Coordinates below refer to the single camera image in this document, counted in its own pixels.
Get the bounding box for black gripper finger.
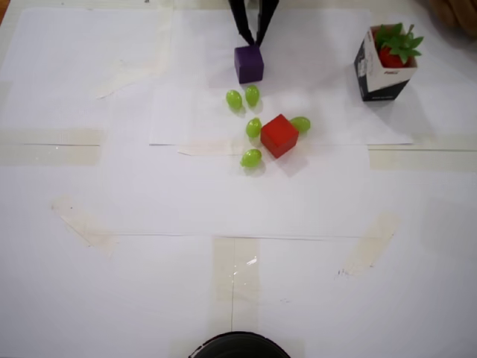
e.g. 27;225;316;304
227;0;258;47
256;0;281;48

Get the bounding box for purple wooden cube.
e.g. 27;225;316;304
233;45;265;84

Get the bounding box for white and black carton box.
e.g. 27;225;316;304
353;22;418;102

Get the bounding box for bare person hand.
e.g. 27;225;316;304
428;0;477;38

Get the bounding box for green plastic grape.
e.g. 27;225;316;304
289;116;312;134
240;148;264;169
225;88;244;112
244;84;261;107
244;116;263;139

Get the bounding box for red wooden cube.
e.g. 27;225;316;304
259;114;300;160

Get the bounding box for black round dome object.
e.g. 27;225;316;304
189;330;291;358

